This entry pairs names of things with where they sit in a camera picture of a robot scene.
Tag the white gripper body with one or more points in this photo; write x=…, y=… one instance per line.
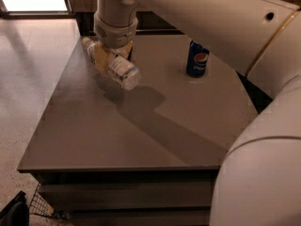
x=117, y=33

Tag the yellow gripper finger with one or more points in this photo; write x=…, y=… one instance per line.
x=125, y=50
x=103, y=56

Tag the clear plastic water bottle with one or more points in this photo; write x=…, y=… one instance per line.
x=120, y=70

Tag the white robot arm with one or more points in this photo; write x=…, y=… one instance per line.
x=259, y=182

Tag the blue Pepsi can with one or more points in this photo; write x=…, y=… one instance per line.
x=197, y=59

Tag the grey drawer cabinet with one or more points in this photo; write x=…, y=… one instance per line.
x=145, y=157

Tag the black round object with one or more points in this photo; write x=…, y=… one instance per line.
x=16, y=212

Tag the black wire mesh basket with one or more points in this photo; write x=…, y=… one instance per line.
x=40, y=207

